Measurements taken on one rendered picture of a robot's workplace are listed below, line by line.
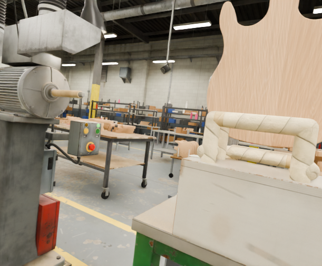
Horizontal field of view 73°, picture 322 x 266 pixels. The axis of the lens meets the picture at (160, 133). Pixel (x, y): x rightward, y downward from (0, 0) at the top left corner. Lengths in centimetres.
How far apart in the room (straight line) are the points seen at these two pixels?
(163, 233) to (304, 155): 33
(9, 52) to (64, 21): 55
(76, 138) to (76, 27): 62
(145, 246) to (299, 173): 38
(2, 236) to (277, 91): 138
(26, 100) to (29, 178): 46
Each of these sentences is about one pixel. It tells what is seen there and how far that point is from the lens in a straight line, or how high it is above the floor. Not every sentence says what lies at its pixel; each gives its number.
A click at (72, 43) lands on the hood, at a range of 93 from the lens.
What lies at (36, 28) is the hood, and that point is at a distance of 106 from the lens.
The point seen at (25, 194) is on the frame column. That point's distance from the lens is 141.
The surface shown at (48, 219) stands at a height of 52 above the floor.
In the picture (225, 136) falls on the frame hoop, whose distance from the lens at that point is 54.
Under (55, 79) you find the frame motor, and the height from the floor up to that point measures 132.
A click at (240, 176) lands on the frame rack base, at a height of 109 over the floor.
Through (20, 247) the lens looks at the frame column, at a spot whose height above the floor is 40.
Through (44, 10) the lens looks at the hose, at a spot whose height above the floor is 156.
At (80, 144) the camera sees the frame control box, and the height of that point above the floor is 99.
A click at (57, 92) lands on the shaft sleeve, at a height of 125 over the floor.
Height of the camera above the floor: 118
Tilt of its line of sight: 3 degrees down
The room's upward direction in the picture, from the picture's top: 7 degrees clockwise
